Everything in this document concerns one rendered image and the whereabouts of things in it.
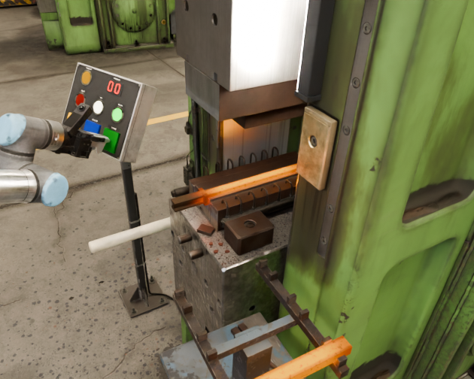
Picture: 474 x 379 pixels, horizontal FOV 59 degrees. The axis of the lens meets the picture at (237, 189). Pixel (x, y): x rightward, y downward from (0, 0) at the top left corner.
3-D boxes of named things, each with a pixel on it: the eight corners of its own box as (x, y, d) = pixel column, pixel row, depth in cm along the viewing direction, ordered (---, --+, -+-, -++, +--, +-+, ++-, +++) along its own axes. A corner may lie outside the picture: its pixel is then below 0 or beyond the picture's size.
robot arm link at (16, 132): (-12, 142, 117) (-5, 107, 116) (29, 147, 128) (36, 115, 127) (7, 151, 113) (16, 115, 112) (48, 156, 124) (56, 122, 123)
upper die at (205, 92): (218, 122, 104) (219, 85, 99) (185, 93, 118) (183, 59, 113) (347, 94, 122) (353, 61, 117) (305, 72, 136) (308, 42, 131)
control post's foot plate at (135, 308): (129, 320, 207) (128, 308, 202) (116, 290, 223) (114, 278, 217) (171, 304, 216) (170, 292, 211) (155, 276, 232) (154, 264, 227)
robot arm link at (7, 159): (9, 198, 115) (19, 154, 113) (-17, 185, 119) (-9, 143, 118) (37, 197, 123) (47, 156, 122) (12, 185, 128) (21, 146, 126)
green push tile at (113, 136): (112, 153, 147) (118, 133, 145) (98, 147, 150) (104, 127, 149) (116, 154, 148) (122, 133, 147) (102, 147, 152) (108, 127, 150)
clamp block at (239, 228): (238, 256, 116) (238, 239, 112) (223, 238, 122) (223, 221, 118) (274, 243, 121) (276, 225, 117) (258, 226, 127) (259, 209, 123)
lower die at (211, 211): (217, 231, 124) (217, 208, 119) (189, 196, 138) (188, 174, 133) (327, 194, 142) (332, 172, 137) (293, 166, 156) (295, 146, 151)
